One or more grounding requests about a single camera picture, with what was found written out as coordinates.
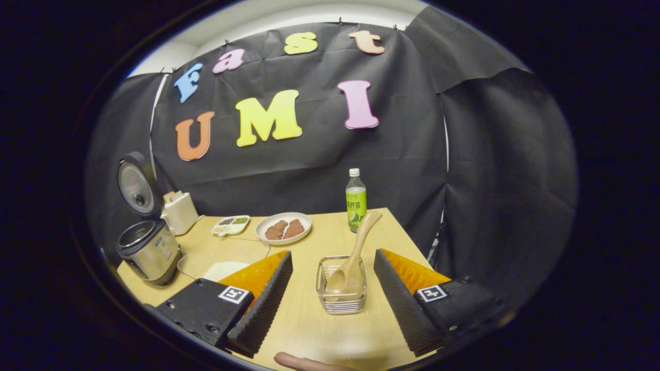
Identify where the black and silver rice cooker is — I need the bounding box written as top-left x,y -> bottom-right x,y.
115,151 -> 183,286

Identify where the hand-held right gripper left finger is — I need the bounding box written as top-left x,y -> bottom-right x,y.
155,250 -> 293,359

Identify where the wooden spoon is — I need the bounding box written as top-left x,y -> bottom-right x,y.
325,210 -> 383,296

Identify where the clear wire chopstick holder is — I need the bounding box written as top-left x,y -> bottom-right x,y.
316,255 -> 368,315

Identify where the white toaster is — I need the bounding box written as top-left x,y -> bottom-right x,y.
161,191 -> 199,236

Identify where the white round plate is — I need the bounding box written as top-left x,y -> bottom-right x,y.
255,212 -> 312,245

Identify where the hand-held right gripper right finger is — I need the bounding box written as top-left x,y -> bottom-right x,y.
374,248 -> 508,357

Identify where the green tea bottle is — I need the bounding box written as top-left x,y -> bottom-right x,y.
345,168 -> 368,233

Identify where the glass dish of rice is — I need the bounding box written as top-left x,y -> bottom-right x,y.
177,247 -> 271,284

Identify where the white divided sauce dish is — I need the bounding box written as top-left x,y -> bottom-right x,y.
211,215 -> 251,237

